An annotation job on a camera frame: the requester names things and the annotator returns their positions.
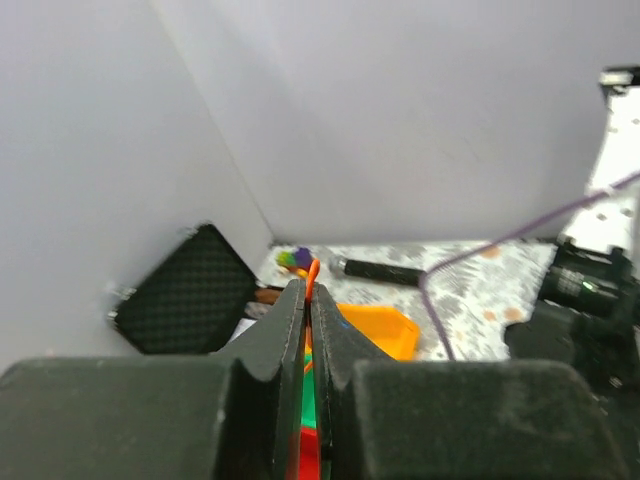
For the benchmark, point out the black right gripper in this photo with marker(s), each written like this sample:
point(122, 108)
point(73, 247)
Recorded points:
point(603, 350)

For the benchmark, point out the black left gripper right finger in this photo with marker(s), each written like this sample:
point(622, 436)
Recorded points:
point(379, 418)

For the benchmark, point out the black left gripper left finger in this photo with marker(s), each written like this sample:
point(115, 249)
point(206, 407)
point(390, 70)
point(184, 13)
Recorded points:
point(233, 414)

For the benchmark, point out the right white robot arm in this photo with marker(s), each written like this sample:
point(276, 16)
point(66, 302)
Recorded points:
point(596, 264)

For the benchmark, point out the right green plastic bin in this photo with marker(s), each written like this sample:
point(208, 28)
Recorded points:
point(308, 412)

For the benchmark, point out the red plastic bin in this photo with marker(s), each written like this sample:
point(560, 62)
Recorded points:
point(309, 464)

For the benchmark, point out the yellow plastic bin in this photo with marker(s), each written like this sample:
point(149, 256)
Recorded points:
point(386, 327)

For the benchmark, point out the black poker chip case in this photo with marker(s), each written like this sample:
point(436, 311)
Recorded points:
point(192, 302)

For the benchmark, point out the black microphone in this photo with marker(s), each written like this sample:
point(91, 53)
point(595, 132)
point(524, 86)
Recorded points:
point(378, 272)

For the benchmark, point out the colourful toy block car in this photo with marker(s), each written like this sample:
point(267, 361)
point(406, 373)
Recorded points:
point(297, 261)

